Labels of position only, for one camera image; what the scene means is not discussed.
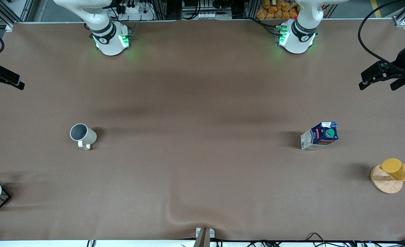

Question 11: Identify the blue milk carton green cap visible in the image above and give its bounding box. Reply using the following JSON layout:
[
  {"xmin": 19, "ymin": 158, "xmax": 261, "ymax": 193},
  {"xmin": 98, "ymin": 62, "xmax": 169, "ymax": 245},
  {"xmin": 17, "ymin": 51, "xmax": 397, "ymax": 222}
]
[{"xmin": 300, "ymin": 121, "xmax": 339, "ymax": 151}]

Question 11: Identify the beige mug grey inside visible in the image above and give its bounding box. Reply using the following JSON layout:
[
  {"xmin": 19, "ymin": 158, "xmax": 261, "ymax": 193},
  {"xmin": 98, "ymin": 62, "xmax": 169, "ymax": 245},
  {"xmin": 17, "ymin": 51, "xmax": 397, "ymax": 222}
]
[{"xmin": 70, "ymin": 123, "xmax": 97, "ymax": 151}]

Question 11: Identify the yellow plastic cup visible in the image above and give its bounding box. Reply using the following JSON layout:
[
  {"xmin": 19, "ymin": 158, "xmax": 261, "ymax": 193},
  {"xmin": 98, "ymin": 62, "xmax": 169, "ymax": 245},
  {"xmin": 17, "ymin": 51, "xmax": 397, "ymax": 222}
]
[{"xmin": 380, "ymin": 158, "xmax": 405, "ymax": 181}]

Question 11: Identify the round wooden cup stand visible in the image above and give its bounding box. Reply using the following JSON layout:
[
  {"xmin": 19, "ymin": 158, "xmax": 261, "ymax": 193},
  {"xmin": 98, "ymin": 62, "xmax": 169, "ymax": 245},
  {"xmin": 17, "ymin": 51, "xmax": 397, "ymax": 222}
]
[{"xmin": 370, "ymin": 164, "xmax": 405, "ymax": 195}]

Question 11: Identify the bag of orange buns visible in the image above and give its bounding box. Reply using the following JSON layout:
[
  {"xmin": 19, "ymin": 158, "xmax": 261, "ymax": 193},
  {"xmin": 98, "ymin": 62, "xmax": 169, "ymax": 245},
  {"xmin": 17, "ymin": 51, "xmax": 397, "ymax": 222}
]
[{"xmin": 256, "ymin": 0, "xmax": 299, "ymax": 20}]

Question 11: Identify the white power strip with plugs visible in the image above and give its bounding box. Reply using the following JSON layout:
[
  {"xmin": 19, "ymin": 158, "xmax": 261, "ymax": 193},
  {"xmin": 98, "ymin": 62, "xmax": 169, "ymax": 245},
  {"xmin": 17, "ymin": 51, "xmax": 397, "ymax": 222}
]
[{"xmin": 115, "ymin": 0, "xmax": 156, "ymax": 21}]

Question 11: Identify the brown table cover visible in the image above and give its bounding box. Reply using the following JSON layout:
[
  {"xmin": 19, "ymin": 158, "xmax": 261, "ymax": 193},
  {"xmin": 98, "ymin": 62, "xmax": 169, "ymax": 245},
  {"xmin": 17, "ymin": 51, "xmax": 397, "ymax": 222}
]
[{"xmin": 0, "ymin": 19, "xmax": 405, "ymax": 242}]

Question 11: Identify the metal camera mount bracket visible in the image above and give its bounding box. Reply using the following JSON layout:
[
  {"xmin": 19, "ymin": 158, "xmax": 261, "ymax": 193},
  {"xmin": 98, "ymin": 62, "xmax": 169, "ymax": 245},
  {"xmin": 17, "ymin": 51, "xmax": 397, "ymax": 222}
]
[{"xmin": 195, "ymin": 227, "xmax": 215, "ymax": 247}]

